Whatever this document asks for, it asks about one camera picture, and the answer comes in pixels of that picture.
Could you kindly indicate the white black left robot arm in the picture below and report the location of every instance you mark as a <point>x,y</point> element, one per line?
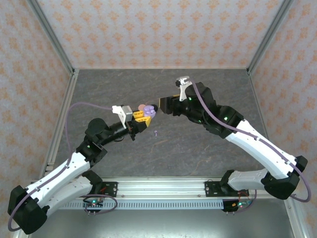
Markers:
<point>59,173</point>

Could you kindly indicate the purple round charging case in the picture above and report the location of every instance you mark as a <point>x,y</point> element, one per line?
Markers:
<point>149,110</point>

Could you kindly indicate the aluminium frame post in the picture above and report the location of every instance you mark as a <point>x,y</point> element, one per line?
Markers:
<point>52,37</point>
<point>269,37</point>

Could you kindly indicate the pink round charging case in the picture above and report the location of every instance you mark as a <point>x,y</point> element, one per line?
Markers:
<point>141,107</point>

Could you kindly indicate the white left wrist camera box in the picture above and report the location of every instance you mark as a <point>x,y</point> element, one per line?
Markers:
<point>123,114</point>

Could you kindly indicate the black round charging case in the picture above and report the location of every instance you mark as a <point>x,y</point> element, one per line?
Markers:
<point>155,107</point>

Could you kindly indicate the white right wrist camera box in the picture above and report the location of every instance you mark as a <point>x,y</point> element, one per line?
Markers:
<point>182,93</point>

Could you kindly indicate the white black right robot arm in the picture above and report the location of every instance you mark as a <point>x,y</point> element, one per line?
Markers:
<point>262,151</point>

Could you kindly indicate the small controller circuit board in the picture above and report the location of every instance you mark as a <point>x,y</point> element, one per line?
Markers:
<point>239,205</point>
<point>94,204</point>

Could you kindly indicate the aluminium side rail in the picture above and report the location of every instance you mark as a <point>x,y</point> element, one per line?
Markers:
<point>258,104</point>
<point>62,116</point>

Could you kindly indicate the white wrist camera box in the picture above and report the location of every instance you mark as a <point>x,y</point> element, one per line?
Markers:
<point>123,114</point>
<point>182,93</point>

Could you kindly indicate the aluminium base beam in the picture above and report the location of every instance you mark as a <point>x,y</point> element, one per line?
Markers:
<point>161,189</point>

